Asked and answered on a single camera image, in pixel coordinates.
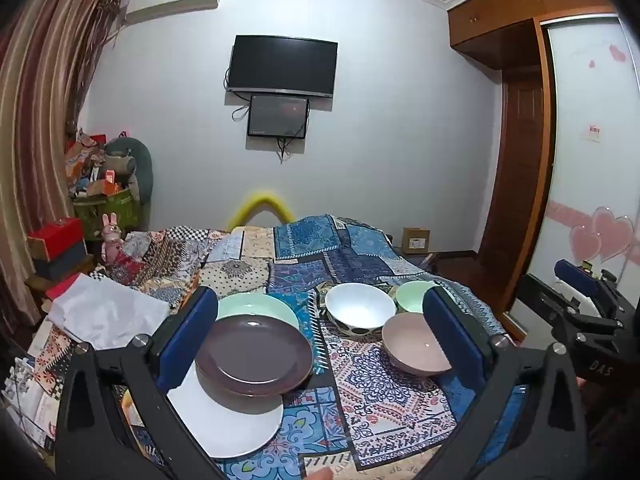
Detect white bowl with black dots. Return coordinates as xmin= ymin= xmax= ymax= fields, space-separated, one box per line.
xmin=325 ymin=282 xmax=397 ymax=337

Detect black wall television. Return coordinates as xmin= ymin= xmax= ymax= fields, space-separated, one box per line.
xmin=226 ymin=35 xmax=338 ymax=98

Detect pile of papers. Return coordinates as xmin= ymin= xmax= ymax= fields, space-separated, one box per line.
xmin=0 ymin=350 xmax=68 ymax=458

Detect green plate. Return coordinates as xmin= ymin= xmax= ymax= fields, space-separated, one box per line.
xmin=216 ymin=292 xmax=301 ymax=333

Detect red box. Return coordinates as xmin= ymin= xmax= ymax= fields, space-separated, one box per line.
xmin=27 ymin=217 xmax=86 ymax=262

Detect red folder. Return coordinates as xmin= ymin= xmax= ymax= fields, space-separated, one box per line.
xmin=45 ymin=272 xmax=97 ymax=302

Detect pink bunny toy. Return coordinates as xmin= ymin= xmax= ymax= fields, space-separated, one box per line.
xmin=100 ymin=212 xmax=126 ymax=263

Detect brown plate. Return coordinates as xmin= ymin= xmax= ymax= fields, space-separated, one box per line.
xmin=195 ymin=314 xmax=315 ymax=397

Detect small black monitor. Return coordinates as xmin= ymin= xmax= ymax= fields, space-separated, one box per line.
xmin=247 ymin=94 xmax=311 ymax=140

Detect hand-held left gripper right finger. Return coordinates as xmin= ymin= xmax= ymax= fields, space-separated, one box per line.
xmin=422 ymin=286 xmax=587 ymax=480

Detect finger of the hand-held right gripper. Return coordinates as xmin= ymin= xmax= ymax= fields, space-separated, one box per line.
xmin=554 ymin=259 xmax=621 ymax=311
xmin=515 ymin=274 xmax=586 ymax=333

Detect white cloth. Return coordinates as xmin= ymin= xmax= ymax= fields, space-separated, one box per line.
xmin=47 ymin=272 xmax=171 ymax=351

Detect green storage basket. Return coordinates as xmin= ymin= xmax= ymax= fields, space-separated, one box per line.
xmin=72 ymin=185 xmax=143 ymax=241

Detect grey plush toy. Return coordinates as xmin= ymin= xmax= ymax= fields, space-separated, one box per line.
xmin=105 ymin=136 xmax=153 ymax=206

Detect patchwork blanket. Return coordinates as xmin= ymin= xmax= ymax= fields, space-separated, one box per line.
xmin=10 ymin=214 xmax=531 ymax=480

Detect white sliding door with hearts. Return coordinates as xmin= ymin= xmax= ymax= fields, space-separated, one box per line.
xmin=530 ymin=15 xmax=640 ymax=346

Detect dark grey box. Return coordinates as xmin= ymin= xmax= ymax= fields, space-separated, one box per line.
xmin=34 ymin=242 xmax=93 ymax=281

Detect wooden wardrobe cabinet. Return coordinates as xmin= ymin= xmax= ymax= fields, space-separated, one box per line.
xmin=447 ymin=0 xmax=623 ymax=73

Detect green bin with clutter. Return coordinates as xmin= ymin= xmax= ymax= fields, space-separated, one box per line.
xmin=65 ymin=127 xmax=131 ymax=201

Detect wooden door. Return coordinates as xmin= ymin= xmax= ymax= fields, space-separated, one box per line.
xmin=480 ymin=67 xmax=548 ymax=311

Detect green bowl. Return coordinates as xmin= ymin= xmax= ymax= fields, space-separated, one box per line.
xmin=396 ymin=280 xmax=441 ymax=314

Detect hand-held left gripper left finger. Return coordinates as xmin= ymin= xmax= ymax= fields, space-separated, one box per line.
xmin=55 ymin=286 xmax=221 ymax=480

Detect pink bowl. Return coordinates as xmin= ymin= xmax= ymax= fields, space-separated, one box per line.
xmin=381 ymin=312 xmax=453 ymax=377

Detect wooden stool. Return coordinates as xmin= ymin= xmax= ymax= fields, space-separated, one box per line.
xmin=25 ymin=274 xmax=56 ymax=311

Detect cardboard box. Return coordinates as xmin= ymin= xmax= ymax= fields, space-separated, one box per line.
xmin=402 ymin=226 xmax=432 ymax=252

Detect white plate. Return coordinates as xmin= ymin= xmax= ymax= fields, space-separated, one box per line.
xmin=166 ymin=360 xmax=285 ymax=459

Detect striped curtain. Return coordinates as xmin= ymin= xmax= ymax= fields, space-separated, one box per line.
xmin=0 ymin=0 xmax=126 ymax=321

